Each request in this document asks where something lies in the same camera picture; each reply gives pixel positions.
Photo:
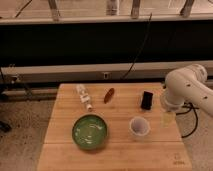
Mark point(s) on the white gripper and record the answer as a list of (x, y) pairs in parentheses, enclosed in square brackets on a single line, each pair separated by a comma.
[(170, 102)]

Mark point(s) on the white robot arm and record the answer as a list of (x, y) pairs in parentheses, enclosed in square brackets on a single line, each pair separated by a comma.
[(186, 84)]

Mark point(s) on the black rectangular block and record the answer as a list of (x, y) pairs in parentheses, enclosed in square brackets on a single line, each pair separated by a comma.
[(147, 100)]

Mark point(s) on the translucent plastic cup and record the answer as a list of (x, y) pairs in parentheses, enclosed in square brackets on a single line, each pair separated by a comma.
[(139, 126)]

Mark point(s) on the green bowl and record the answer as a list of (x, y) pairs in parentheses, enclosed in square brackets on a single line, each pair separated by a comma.
[(89, 132)]

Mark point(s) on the clear plastic bottle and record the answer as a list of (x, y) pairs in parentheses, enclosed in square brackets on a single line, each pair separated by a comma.
[(84, 96)]

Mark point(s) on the grey metal rail beam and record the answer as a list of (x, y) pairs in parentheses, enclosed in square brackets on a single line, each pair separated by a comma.
[(96, 72)]

